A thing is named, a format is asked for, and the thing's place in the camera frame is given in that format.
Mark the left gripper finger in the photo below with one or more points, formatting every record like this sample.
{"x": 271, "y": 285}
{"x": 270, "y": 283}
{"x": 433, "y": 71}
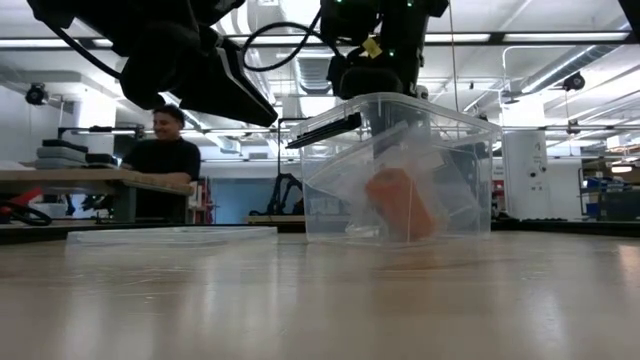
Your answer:
{"x": 250, "y": 85}
{"x": 220, "y": 100}

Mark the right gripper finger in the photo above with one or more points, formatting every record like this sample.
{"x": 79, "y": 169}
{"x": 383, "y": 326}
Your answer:
{"x": 419, "y": 111}
{"x": 387, "y": 135}

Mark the orange elastic bandage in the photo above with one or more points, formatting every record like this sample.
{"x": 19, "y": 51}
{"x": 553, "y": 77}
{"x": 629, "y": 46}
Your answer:
{"x": 400, "y": 205}

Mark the clear plastic storage box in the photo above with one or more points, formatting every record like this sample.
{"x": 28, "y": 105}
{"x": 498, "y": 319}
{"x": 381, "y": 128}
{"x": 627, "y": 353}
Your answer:
{"x": 325, "y": 210}

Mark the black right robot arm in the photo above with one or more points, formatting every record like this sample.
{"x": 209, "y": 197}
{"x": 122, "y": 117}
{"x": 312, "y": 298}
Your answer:
{"x": 631, "y": 7}

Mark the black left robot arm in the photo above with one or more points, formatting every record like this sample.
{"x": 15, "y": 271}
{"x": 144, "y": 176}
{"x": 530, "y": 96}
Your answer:
{"x": 100, "y": 20}

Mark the person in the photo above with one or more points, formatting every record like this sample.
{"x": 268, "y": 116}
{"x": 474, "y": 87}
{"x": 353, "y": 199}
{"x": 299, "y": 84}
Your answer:
{"x": 165, "y": 155}

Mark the background black robot arms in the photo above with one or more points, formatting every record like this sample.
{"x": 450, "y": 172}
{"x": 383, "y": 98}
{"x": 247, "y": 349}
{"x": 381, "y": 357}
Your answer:
{"x": 285, "y": 192}

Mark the black ceiling spotlight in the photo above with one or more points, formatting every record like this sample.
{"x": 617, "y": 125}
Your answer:
{"x": 573, "y": 81}
{"x": 36, "y": 94}

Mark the wooden top workbench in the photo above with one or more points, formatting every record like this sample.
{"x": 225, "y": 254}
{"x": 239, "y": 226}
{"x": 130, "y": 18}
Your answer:
{"x": 100, "y": 179}

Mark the stack of grey pads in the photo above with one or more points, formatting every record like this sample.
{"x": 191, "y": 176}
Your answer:
{"x": 62, "y": 152}

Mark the dark storage shelf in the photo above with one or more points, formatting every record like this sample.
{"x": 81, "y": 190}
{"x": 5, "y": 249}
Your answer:
{"x": 610, "y": 200}

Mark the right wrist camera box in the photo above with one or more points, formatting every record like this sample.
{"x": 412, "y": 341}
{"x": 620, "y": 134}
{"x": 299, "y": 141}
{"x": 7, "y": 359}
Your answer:
{"x": 370, "y": 82}

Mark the black background rig frame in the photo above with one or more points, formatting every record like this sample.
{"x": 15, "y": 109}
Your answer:
{"x": 280, "y": 150}

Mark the black aluminium rig frame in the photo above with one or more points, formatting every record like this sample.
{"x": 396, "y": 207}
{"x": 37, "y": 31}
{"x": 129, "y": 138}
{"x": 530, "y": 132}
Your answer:
{"x": 30, "y": 230}

